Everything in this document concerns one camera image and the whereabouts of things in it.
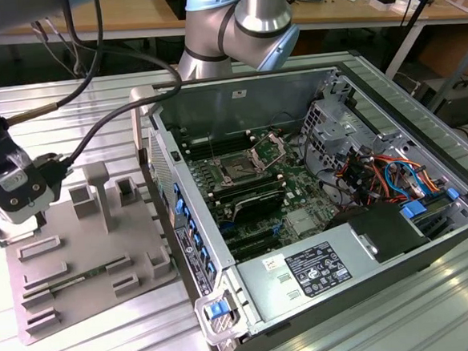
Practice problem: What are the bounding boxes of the black RAM slot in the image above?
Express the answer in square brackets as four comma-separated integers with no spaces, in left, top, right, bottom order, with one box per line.
[183,130,252,150]
[212,181,285,205]
[208,173,282,195]
[187,137,254,159]

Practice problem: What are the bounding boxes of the CPU socket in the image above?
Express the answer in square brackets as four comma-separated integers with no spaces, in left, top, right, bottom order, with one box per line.
[216,151,268,185]

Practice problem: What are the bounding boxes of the black expansion slot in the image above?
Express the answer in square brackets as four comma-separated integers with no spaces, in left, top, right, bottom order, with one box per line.
[224,224,279,246]
[228,235,283,256]

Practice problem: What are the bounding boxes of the grey plastic parts rack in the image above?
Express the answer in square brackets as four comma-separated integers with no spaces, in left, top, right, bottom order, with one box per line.
[0,155,186,347]

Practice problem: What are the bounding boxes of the green RAM stick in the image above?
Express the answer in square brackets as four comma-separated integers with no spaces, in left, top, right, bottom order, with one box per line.
[46,264,109,294]

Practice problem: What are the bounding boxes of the thin metal locking lever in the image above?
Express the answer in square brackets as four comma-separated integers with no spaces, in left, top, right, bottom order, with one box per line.
[206,131,220,164]

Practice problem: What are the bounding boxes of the blue case latch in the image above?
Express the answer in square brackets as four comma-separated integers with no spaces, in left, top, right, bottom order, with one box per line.
[208,300,229,320]

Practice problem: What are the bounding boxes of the black graphics card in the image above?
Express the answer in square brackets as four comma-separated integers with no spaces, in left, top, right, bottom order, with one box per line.
[229,192,288,224]

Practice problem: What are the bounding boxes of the silver labelled power supply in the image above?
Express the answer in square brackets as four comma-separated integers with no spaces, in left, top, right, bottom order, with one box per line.
[233,220,384,325]

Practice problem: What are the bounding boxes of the open black PC case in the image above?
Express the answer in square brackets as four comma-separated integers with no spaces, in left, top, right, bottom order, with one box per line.
[127,42,468,351]

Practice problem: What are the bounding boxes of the green motherboard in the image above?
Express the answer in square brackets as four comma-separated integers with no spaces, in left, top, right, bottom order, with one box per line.
[174,115,345,268]

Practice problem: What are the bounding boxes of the silver chipset heatsink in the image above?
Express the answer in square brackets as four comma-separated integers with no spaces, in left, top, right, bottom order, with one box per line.
[286,209,317,236]

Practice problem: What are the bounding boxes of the silver metal drive cage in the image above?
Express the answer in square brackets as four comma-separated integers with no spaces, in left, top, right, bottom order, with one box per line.
[297,95,379,172]

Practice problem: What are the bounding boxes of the black plastic air shroud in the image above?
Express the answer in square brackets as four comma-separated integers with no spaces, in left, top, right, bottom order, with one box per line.
[324,200,430,267]

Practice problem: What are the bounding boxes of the blue disk carrier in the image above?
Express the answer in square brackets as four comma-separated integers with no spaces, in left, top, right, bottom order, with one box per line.
[400,200,429,222]

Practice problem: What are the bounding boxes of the black box under desk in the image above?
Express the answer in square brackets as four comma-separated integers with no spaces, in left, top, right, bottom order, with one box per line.
[428,86,468,131]

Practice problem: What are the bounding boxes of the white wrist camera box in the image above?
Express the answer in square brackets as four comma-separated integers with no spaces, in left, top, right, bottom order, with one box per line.
[0,153,63,224]

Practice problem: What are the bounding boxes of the black cable with metal sleeve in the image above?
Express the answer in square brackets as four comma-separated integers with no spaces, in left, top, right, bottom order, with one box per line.
[0,0,111,127]

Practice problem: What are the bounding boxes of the thick black camera cable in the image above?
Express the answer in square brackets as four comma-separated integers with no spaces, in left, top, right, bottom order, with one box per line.
[22,0,190,186]

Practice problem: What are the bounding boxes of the metal socket cover frame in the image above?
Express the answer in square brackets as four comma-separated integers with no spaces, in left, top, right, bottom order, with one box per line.
[246,129,289,172]

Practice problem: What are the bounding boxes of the thin black wire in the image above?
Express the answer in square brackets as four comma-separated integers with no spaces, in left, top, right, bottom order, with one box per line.
[301,134,340,188]

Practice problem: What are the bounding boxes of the red yellow black wire bundle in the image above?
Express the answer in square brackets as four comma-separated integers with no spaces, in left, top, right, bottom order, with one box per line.
[334,151,390,210]

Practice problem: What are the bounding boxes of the blue wire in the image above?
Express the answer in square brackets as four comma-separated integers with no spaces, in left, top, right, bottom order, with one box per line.
[381,157,426,203]

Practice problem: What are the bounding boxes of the orange wire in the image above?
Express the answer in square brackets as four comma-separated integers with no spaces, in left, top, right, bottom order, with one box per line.
[417,163,447,194]

